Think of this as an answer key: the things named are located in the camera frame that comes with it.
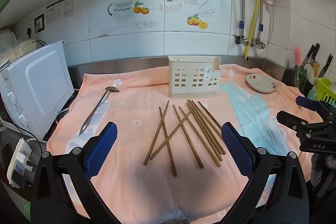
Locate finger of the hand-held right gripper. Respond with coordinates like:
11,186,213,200
276,110,313,135
295,96,326,112

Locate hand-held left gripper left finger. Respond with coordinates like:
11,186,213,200
30,122,118,224

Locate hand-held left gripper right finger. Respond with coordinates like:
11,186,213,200
221,122,310,224

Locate cream plastic utensil holder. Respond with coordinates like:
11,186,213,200
168,55,221,99

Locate person's right hand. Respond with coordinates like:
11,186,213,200
310,153,336,188

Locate person's left hand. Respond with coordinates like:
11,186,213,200
163,217,190,224

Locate lime green plastic basket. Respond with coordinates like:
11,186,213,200
314,77,336,105

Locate dark green knife holder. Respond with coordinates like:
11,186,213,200
293,67,316,94

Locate metal ladle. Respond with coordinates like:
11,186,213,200
79,86,120,136

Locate peach printed towel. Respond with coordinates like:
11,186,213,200
47,64,324,224

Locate pink bottle brush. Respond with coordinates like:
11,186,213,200
293,47,303,87

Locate floral ceramic plate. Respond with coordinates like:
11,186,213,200
246,74,278,94

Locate metal water valve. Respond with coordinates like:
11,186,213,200
253,38,266,50
234,34,250,46

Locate white power strip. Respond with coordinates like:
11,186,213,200
7,138,32,188

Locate white microwave oven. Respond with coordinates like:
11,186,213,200
0,40,75,140

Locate clear plastic tube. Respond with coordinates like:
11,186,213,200
267,0,276,41

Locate white plastic bag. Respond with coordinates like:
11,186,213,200
0,27,47,62

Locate short metal flex hose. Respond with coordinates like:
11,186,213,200
258,0,264,41

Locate yellow gas hose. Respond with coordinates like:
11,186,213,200
244,0,265,61

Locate black wall socket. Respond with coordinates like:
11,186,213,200
34,13,45,32

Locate small wall notice sticker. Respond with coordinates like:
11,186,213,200
46,3,55,24

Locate large wall notice sticker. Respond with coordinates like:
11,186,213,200
54,0,74,20

